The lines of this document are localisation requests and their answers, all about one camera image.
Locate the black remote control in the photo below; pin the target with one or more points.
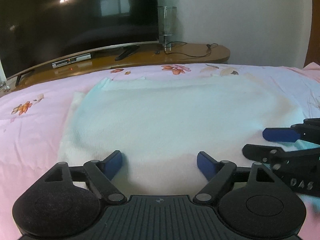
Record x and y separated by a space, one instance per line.
126 53

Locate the small grey clutter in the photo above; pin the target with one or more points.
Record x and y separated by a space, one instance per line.
5 86

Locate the silver set-top box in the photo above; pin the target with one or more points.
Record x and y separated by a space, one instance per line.
71 60

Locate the pink floral bedsheet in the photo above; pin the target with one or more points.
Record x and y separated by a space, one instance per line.
32 140

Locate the white knit sweater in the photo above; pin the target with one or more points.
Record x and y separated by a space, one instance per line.
162 120

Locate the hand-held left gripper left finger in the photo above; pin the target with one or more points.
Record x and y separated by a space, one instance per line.
113 164

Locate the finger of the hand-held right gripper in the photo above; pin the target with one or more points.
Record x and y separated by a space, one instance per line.
260 152
280 135

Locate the wooden television stand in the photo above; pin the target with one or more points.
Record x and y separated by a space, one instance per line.
175 55

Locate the brown wooden door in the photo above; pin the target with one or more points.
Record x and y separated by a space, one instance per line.
313 22

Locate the large black television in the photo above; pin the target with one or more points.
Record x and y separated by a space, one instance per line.
75 17

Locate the clear glass vase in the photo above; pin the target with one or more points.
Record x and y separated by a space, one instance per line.
167 25

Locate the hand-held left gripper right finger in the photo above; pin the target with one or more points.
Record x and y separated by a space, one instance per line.
207 166

